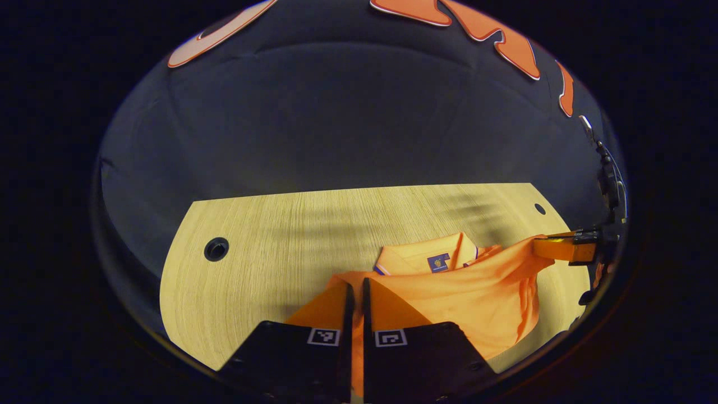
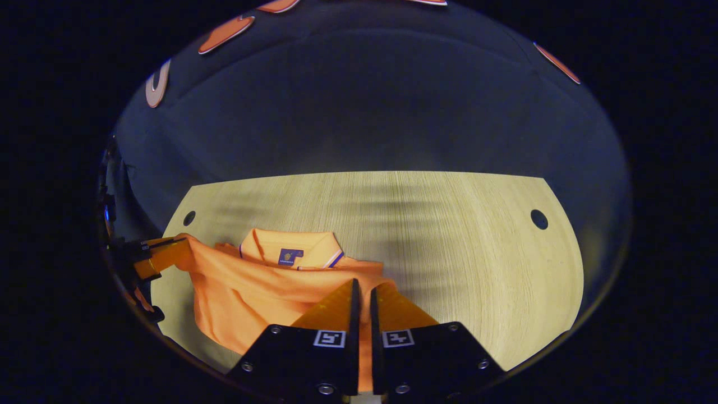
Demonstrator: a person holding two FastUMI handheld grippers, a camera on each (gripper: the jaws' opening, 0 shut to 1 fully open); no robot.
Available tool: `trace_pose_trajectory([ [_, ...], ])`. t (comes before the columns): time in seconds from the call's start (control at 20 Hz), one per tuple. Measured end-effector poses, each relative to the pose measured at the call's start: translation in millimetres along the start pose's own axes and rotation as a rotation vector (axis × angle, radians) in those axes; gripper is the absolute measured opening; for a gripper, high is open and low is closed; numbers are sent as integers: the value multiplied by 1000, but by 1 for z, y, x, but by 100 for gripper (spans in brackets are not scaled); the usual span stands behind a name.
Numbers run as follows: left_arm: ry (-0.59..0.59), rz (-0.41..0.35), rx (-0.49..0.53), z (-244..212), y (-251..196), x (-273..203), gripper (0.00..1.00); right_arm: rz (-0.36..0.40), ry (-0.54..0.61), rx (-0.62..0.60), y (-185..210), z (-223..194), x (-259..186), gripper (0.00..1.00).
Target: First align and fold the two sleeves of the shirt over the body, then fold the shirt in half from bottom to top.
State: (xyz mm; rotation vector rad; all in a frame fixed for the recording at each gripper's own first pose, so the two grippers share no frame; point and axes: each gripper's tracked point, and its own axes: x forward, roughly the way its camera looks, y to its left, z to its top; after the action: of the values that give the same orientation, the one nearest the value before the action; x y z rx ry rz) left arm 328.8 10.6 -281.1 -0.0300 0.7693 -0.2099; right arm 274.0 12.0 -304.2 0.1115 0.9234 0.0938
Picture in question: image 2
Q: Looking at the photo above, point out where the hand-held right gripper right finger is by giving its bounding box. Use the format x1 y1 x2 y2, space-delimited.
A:
370 282 507 402

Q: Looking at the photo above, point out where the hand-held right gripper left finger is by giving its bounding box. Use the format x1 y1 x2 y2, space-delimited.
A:
227 279 361 402

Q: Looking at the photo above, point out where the orange polo T-shirt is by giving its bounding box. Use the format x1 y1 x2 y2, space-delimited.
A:
187 227 400 393

